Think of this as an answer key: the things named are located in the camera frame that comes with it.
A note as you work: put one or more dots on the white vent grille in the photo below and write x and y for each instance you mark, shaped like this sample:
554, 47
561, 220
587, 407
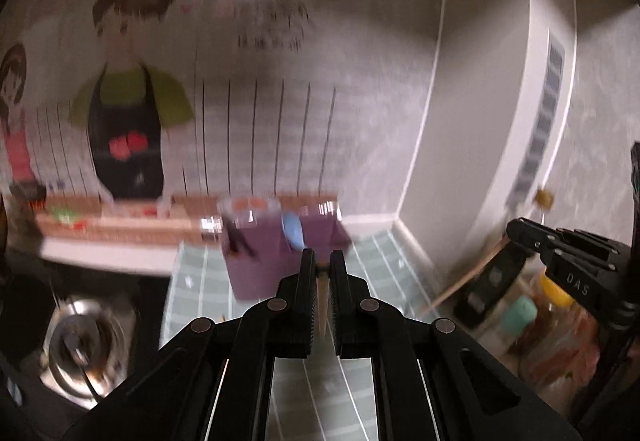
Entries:
545, 121

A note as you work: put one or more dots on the cartoon wall poster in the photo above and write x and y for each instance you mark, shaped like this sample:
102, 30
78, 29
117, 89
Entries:
130, 71

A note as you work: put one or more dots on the black gas stove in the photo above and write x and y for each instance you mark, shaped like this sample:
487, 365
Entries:
80, 341

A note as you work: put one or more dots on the dark soy sauce bottle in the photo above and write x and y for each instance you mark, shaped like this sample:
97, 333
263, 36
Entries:
490, 281

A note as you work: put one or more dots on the short black spoon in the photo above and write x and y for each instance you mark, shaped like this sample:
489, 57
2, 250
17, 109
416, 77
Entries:
237, 236

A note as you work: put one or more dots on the wooden chopstick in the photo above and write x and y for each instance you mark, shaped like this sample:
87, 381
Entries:
465, 277
324, 306

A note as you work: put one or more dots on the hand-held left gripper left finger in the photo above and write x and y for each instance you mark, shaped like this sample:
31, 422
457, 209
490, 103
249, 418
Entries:
307, 306

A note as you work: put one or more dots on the yellow-lidded chili jar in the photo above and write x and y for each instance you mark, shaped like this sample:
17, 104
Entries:
555, 293

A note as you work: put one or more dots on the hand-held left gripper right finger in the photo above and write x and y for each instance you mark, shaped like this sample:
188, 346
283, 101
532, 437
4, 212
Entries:
337, 306

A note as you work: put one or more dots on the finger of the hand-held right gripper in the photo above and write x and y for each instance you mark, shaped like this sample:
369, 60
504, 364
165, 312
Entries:
590, 238
530, 236

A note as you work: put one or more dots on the teal-lidded salt shaker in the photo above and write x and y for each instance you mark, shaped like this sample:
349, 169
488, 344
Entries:
520, 316

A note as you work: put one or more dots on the blue spoon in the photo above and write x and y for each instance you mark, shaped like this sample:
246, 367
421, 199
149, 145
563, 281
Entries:
294, 231

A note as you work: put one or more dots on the green checked tablecloth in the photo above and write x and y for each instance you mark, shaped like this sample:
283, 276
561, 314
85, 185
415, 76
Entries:
200, 291

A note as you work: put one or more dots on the orange-capped plastic chili bottle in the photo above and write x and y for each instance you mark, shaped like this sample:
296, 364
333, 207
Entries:
560, 356

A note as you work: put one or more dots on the purple utensil container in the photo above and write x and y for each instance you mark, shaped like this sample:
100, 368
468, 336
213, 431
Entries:
265, 271

